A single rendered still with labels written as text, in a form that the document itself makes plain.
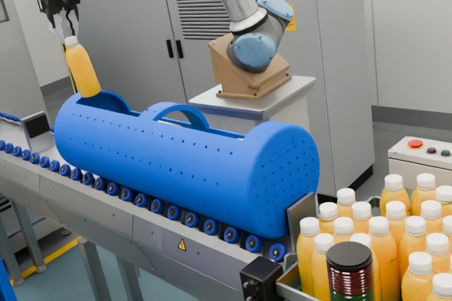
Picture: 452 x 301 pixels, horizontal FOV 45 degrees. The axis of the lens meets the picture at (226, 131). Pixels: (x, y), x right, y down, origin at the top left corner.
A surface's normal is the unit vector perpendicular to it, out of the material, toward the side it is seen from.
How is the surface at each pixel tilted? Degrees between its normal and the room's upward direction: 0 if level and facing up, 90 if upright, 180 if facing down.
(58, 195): 70
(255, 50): 112
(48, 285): 0
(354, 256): 0
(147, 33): 90
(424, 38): 90
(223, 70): 90
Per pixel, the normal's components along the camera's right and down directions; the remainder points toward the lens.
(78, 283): -0.16, -0.91
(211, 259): -0.69, 0.04
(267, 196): 0.71, 0.15
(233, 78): -0.59, 0.39
